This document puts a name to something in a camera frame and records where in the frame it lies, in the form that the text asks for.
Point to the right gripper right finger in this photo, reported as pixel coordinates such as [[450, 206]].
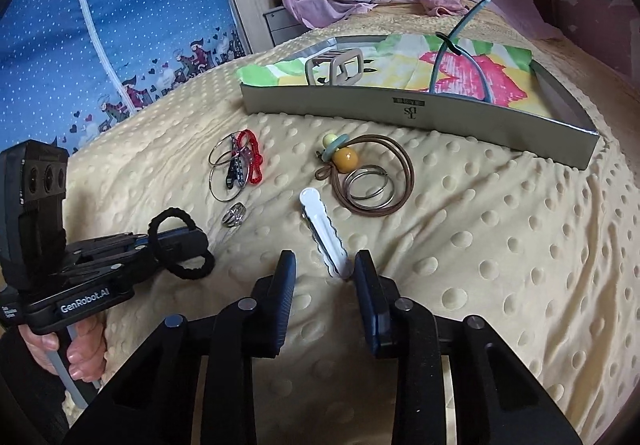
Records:
[[445, 363]]

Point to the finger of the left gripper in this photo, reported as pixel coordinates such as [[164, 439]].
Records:
[[174, 260], [181, 238]]

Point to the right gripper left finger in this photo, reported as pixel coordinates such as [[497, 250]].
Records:
[[192, 381]]

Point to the beige hair claw clip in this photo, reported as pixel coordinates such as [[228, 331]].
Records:
[[345, 68]]

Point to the teal watch with strap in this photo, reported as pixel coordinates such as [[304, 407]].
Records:
[[449, 44]]

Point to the person's left hand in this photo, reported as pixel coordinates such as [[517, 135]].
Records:
[[85, 354]]

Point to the white wavy hair clip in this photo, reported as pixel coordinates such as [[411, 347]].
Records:
[[329, 244]]

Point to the silver bangle rings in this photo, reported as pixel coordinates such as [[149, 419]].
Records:
[[370, 185]]

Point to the grey drawer cabinet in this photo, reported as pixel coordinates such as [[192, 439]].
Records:
[[282, 25]]

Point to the blue printed wardrobe cover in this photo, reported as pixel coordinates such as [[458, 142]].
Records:
[[73, 69]]

